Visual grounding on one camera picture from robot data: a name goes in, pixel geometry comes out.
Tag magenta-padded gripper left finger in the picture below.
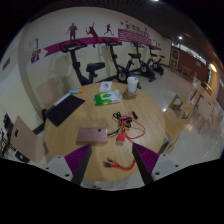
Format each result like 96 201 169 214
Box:
43 143 93 186

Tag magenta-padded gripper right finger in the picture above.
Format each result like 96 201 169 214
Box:
131 142 184 186

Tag red charging cable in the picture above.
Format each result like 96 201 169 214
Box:
103 111 147 172

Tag red charger block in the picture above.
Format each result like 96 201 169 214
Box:
115 130 128 146

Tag wooden chairs and tables group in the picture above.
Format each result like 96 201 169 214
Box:
159 76 224 155

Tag light wooden chair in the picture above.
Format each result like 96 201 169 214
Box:
9 115 49 164
35 78 64 111

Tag pink power strip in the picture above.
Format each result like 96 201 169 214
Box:
75 126 109 147

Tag black desk mat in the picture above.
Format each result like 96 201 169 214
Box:
44 94 86 128

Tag blue and orange marker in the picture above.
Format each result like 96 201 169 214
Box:
68 88 84 95

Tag round wooden coaster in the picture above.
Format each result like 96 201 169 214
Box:
122 90 138 100

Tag green wet wipes pack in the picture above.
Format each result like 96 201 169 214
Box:
93 89 123 107

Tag white cup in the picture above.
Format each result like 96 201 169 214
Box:
126 76 139 95

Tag white tissue box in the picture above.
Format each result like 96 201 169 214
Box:
98 80 113 93

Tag black exercise bike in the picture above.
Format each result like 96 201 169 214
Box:
128 41 157 83
146 44 166 76
101 37 130 84
59 39 106 87

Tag ceiling lights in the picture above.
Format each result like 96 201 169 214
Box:
150 0 218 74

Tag black power strip cable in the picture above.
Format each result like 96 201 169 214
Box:
107 110 139 138

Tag wall posters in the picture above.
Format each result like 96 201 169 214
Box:
29 37 43 64

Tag magenta sports wall decal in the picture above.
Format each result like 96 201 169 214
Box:
43 21 161 58

